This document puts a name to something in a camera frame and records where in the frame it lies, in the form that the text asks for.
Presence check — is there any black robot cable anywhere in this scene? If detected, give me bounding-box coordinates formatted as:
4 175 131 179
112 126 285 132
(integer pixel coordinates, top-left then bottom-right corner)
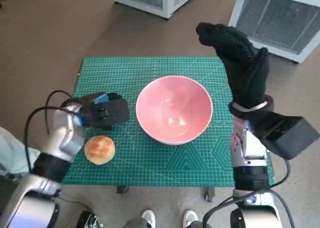
202 195 238 228
269 159 292 187
271 189 296 228
24 107 63 171
44 90 75 133

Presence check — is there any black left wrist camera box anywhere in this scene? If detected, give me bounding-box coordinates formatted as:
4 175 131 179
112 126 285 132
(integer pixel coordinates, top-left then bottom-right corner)
82 99 130 131

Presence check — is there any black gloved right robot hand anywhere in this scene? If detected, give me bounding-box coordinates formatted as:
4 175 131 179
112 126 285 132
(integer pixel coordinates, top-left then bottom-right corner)
195 22 271 111

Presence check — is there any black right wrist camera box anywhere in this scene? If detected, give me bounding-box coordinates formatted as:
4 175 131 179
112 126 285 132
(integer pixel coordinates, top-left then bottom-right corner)
259 111 320 160

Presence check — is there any toy bread bun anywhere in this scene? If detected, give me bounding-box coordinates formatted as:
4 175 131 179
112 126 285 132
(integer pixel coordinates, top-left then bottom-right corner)
84 135 116 165

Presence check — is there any green cutting mat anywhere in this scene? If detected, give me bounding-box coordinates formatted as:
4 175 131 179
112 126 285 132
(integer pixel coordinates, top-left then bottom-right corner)
61 56 276 188

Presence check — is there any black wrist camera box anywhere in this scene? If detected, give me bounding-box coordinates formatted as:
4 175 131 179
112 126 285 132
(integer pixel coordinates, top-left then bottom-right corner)
259 111 320 160
82 99 130 131

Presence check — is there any person's white shoe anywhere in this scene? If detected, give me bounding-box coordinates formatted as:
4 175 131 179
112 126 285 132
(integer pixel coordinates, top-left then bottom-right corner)
141 209 156 228
183 209 200 228

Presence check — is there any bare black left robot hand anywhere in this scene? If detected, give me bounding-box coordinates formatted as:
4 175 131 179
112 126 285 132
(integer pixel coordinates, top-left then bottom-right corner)
79 92 124 109

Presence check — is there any person's leg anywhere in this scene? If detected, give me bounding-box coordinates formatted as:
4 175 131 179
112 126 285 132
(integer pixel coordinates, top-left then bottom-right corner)
0 126 42 176

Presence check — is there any small white mesh cabinet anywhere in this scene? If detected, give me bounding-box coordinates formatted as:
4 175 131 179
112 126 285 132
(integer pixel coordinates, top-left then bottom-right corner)
109 0 207 20

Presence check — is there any pink bowl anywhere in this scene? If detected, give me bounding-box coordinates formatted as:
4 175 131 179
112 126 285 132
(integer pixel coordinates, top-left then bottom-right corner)
135 75 214 146

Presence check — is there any large white mesh cabinet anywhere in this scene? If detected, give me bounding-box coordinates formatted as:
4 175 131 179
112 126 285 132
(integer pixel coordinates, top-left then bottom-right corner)
227 0 320 64

